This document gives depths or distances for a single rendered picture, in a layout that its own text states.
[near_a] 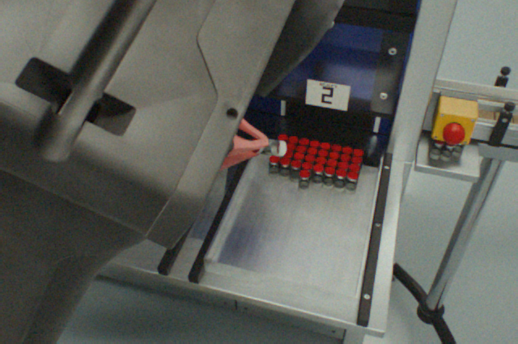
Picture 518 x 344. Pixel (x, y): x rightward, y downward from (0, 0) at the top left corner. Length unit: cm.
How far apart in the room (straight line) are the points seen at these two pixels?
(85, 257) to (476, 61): 316
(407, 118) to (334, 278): 35
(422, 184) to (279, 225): 146
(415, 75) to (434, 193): 139
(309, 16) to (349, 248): 81
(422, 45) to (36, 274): 86
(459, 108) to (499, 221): 132
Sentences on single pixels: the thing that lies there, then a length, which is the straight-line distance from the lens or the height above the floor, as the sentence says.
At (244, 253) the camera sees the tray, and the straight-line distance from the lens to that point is 94.
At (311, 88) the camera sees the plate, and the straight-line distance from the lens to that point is 105.
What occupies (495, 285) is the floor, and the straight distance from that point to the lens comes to 214.
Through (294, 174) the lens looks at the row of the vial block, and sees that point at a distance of 104.
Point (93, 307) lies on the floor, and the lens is 199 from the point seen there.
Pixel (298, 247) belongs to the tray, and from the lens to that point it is 95.
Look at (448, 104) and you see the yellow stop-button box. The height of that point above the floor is 103.
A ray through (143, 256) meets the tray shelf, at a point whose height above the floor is 88.
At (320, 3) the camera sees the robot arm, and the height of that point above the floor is 156.
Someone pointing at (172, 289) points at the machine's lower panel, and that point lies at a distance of 182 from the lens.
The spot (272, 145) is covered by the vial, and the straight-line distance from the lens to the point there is 69.
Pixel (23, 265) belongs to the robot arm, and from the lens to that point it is 19.
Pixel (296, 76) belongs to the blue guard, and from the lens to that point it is 104.
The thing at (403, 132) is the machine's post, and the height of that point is 96.
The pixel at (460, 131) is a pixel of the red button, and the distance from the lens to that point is 104.
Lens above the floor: 164
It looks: 42 degrees down
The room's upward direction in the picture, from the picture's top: straight up
